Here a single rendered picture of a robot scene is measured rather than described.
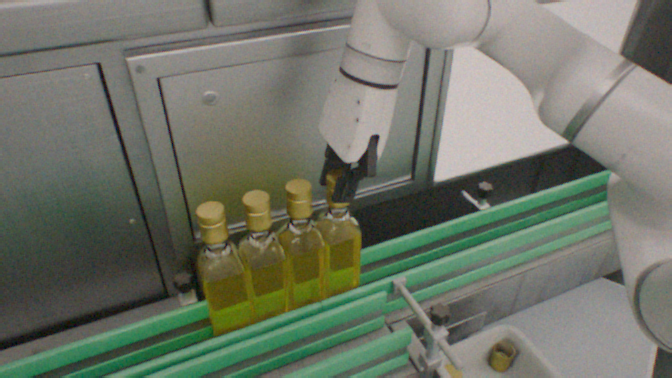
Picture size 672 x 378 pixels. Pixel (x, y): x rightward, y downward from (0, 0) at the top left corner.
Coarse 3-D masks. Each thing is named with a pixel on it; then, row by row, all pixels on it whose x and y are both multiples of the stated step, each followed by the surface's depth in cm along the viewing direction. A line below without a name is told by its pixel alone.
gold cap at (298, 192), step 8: (288, 184) 64; (296, 184) 64; (304, 184) 64; (288, 192) 63; (296, 192) 63; (304, 192) 63; (288, 200) 64; (296, 200) 63; (304, 200) 64; (288, 208) 65; (296, 208) 64; (304, 208) 64; (312, 208) 66; (296, 216) 65; (304, 216) 65
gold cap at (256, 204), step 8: (248, 192) 63; (256, 192) 63; (264, 192) 63; (248, 200) 61; (256, 200) 61; (264, 200) 61; (248, 208) 61; (256, 208) 61; (264, 208) 61; (248, 216) 62; (256, 216) 62; (264, 216) 62; (248, 224) 63; (256, 224) 62; (264, 224) 63
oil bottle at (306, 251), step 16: (288, 224) 69; (288, 240) 67; (304, 240) 67; (320, 240) 68; (288, 256) 67; (304, 256) 68; (320, 256) 69; (288, 272) 70; (304, 272) 70; (320, 272) 71; (304, 288) 72; (320, 288) 73; (304, 304) 74
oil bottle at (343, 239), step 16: (320, 224) 70; (336, 224) 69; (352, 224) 69; (336, 240) 69; (352, 240) 70; (336, 256) 71; (352, 256) 72; (336, 272) 73; (352, 272) 74; (336, 288) 75; (352, 288) 76
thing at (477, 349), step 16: (480, 336) 83; (496, 336) 85; (512, 336) 85; (464, 352) 83; (480, 352) 85; (496, 352) 87; (528, 352) 82; (464, 368) 85; (480, 368) 86; (512, 368) 86; (528, 368) 83; (544, 368) 79
